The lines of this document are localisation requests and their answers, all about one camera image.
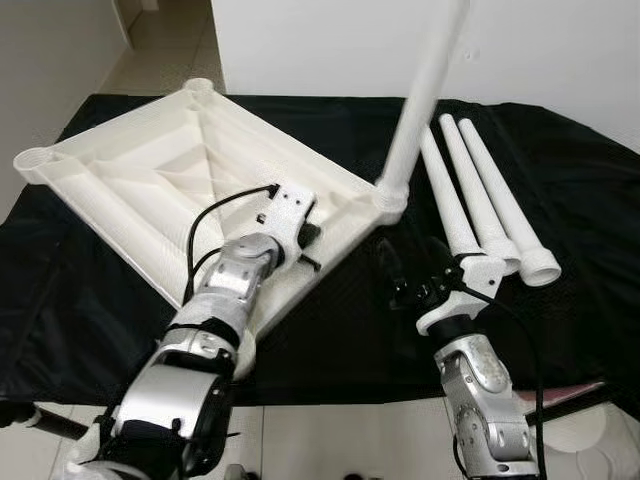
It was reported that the white plastic table leg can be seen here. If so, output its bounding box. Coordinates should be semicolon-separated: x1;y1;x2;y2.
458;118;563;288
438;114;523;276
376;0;472;201
418;125;486;263

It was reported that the white plastic table top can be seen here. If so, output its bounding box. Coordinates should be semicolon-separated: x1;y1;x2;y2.
13;78;411;381

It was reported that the black metal table leg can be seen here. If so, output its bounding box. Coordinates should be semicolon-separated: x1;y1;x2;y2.
0;398;93;443
520;385;611;426

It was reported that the large pink towel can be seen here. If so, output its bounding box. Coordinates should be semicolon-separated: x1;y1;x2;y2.
540;378;608;401

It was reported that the white standing fan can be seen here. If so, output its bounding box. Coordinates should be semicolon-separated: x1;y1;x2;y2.
540;398;640;456

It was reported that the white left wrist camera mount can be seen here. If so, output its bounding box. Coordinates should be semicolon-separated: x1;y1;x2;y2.
262;183;319;263

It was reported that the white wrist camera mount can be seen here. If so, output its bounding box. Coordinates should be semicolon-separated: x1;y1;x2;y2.
262;183;319;263
415;255;503;337

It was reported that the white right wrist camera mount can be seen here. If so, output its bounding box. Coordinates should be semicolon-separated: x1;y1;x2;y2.
415;255;503;337

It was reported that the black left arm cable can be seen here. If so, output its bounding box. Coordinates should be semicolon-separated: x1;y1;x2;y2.
183;183;281;301

